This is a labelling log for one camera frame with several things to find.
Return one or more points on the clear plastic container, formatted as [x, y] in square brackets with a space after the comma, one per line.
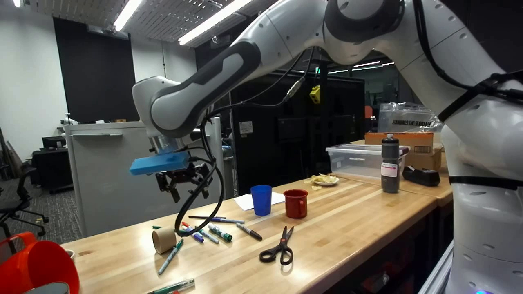
[405, 117]

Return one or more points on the blue plastic cup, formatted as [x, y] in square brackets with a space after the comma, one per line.
[260, 200]

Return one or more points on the white paper sheet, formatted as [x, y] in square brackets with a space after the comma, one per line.
[244, 204]

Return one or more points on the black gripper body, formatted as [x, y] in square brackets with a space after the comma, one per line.
[188, 177]

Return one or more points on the red mug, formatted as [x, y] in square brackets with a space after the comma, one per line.
[294, 205]

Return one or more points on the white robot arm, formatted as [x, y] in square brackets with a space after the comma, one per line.
[283, 27]

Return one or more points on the black drink bottle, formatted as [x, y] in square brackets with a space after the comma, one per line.
[389, 169]

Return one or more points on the large cardboard box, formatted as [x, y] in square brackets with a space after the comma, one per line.
[419, 143]

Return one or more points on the black Sharpie marker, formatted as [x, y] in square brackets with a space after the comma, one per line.
[249, 233]

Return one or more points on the ceiling light strip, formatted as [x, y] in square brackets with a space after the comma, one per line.
[126, 14]
[213, 21]

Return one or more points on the red bag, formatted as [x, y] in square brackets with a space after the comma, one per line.
[38, 271]

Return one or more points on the black cabinet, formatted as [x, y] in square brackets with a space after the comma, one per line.
[271, 137]

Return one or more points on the black thin pen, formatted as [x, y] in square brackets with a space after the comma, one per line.
[198, 218]

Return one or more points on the plate with chips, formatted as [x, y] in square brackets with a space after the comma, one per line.
[325, 181]

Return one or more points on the yellow hanging tag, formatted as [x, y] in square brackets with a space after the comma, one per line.
[314, 94]

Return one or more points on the black scissors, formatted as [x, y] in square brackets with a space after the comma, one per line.
[283, 248]

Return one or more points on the blue marker with red end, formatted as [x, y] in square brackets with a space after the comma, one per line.
[196, 236]

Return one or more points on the white marker green cap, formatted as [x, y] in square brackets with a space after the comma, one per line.
[208, 238]

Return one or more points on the clear plastic bin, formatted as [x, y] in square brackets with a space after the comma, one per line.
[351, 161]

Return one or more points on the brown tape roll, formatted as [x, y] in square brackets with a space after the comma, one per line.
[164, 241]

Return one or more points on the green thin pen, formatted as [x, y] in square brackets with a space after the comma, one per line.
[154, 228]
[170, 259]

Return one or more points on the blue Sharpie pen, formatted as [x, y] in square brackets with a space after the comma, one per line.
[229, 222]

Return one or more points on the black tape dispenser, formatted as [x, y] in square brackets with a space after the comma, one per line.
[420, 177]

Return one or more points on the black office chair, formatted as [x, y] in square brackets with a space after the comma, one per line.
[21, 202]

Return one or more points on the green Expo marker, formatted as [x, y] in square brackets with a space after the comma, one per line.
[221, 235]

